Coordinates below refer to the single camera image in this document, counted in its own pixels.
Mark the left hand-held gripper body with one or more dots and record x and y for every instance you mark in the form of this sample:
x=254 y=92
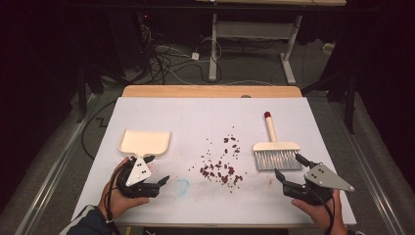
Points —
x=138 y=173

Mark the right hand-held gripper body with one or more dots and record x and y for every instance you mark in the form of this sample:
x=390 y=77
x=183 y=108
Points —
x=323 y=178

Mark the cream dustpan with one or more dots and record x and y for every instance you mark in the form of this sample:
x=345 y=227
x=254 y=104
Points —
x=143 y=142

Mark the cream brush with red tip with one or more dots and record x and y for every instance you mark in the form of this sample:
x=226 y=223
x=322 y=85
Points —
x=275 y=146

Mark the red beans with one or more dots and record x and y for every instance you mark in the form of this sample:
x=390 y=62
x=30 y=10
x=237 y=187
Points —
x=231 y=170

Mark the person's right hand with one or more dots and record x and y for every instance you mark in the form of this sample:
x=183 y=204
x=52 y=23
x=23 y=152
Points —
x=326 y=215

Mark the person's left hand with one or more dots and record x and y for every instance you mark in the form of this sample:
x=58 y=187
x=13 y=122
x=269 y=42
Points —
x=111 y=199

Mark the white table mat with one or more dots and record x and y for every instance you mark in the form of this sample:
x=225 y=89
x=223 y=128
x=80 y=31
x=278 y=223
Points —
x=202 y=124

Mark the black metal stand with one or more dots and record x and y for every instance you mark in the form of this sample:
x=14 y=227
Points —
x=80 y=98
x=350 y=107

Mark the grey table grommet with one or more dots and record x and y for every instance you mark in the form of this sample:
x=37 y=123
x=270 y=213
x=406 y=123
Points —
x=245 y=96

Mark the wooden table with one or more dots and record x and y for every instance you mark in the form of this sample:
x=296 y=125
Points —
x=212 y=91

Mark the white power adapter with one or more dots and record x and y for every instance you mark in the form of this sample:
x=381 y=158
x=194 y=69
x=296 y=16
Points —
x=195 y=56

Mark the white floor box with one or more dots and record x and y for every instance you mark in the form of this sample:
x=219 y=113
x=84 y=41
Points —
x=328 y=48

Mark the metal floor rail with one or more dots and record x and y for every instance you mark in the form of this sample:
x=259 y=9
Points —
x=54 y=169
x=369 y=174

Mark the white metal frame desk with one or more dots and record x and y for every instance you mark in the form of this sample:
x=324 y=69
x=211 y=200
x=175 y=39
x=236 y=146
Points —
x=213 y=49

